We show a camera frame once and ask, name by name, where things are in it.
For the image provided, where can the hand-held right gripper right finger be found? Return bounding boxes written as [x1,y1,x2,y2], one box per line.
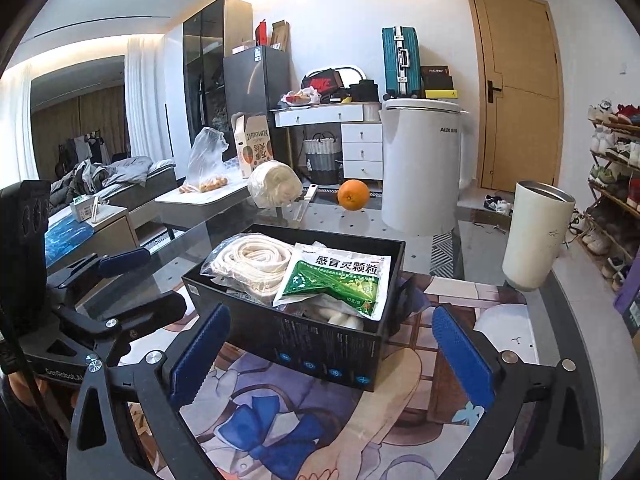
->
[431,305,608,480]

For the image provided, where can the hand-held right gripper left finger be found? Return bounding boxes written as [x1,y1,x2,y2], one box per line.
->
[70,302,232,480]

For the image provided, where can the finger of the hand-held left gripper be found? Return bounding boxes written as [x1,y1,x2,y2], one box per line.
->
[96,246,153,279]
[106,290,189,342]

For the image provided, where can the white rope packet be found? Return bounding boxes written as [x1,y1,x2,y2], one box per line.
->
[200,234,296,306]

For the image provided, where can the black cardboard box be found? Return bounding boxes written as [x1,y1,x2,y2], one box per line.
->
[181,224,406,392]

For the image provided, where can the white foam piece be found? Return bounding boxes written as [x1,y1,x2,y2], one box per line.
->
[302,302,363,331]

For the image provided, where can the green white medicine packet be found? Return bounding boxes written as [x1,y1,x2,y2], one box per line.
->
[272,242,391,321]

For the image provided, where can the person's left forearm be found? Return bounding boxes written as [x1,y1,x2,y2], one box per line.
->
[0,375,73,480]

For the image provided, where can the low grey cabinet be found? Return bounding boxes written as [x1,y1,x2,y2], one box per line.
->
[45,205,138,273]

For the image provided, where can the small white green box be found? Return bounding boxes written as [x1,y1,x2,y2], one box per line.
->
[70,197,101,224]

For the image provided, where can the bed with grey clothes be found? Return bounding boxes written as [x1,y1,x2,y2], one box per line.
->
[47,156,178,216]

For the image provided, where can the grey side table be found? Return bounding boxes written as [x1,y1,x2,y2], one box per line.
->
[155,180,261,241]

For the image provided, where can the clear plastic bag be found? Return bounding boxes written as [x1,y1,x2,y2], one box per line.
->
[180,127,232,194]

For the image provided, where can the printed table mat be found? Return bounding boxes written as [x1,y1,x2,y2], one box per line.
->
[115,270,556,480]

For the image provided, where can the white tumbler cup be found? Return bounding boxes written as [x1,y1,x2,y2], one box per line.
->
[501,180,576,291]

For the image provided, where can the black white sneakers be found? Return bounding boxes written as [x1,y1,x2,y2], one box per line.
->
[484,194,514,217]

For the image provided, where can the white curtain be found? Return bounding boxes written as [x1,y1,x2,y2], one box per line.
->
[125,35,173,161]

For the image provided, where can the white wrapped bundle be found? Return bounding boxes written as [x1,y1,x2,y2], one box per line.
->
[247,160,303,208]

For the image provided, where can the printed fruit carton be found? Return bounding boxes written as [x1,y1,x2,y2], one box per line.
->
[231,112,273,179]

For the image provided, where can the white cylindrical appliance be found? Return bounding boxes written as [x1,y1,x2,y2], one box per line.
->
[378,97,472,237]

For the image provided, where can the orange fruit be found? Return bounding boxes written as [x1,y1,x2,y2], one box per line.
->
[337,179,371,212]

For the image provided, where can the grey refrigerator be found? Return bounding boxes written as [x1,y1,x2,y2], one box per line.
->
[223,46,292,161]

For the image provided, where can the dark glass wardrobe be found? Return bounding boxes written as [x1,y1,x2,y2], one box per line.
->
[182,0,253,141]

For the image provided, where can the woven basket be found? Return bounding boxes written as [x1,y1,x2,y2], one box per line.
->
[302,132,343,186]

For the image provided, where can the wooden shoe rack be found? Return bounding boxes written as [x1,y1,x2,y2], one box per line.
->
[570,100,640,286]

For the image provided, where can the white desk with drawers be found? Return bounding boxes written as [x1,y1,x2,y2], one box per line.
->
[272,101,385,181]

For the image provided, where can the plastic bag of food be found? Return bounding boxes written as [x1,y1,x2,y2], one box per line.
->
[281,87,321,108]

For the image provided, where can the red black shoe bag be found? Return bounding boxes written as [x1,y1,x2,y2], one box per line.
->
[301,68,346,96]

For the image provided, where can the cardboard boxes on refrigerator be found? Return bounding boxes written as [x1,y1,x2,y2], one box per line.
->
[230,20,291,56]

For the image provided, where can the wooden door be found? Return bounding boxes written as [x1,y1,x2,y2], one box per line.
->
[465,0,561,193]

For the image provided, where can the small black box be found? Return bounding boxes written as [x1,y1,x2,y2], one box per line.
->
[420,66,453,92]

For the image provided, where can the white oval mirror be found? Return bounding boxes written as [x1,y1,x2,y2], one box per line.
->
[302,65,368,91]

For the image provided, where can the teal suitcase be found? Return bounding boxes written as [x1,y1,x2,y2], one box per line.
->
[382,26,422,101]

